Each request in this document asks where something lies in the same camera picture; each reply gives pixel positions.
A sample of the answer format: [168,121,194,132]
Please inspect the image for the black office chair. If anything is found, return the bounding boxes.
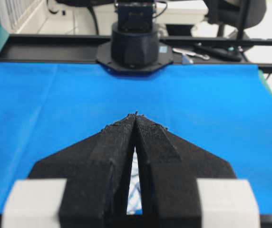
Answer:
[205,0,267,37]

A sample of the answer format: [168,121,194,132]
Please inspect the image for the black table frame rail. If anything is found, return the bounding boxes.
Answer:
[0,35,272,65]

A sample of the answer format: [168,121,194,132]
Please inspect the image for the blue table cloth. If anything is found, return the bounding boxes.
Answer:
[0,62,272,214]

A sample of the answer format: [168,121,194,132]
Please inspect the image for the white blue striped towel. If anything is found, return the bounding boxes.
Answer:
[126,148,142,215]

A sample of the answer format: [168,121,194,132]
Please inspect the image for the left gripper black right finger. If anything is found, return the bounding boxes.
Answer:
[134,114,262,228]

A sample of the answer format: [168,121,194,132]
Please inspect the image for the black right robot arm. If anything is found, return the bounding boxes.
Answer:
[96,0,174,74]

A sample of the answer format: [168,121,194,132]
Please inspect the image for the black handled tool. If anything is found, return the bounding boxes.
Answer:
[193,44,242,62]

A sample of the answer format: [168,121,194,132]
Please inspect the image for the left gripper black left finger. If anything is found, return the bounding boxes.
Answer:
[1,113,136,228]

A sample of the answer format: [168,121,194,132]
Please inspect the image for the silver metal wrench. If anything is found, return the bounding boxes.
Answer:
[172,48,210,60]

